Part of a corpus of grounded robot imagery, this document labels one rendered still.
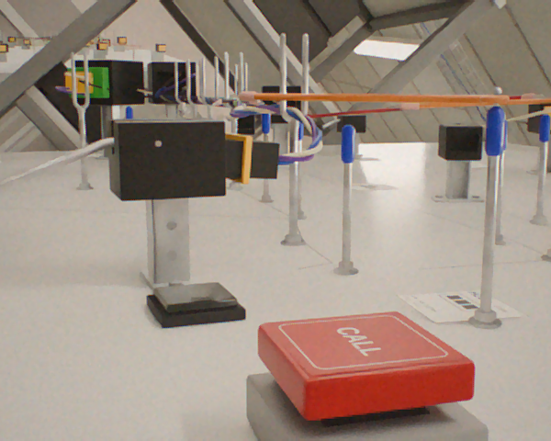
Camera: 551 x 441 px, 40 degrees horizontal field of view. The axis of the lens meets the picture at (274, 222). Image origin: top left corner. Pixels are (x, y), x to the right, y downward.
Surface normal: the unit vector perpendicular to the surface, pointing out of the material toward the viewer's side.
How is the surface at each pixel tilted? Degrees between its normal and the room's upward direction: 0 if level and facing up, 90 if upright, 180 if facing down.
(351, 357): 50
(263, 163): 82
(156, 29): 90
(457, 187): 104
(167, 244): 87
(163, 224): 87
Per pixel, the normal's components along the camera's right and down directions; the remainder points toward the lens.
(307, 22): 0.29, 0.19
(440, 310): 0.00, -0.98
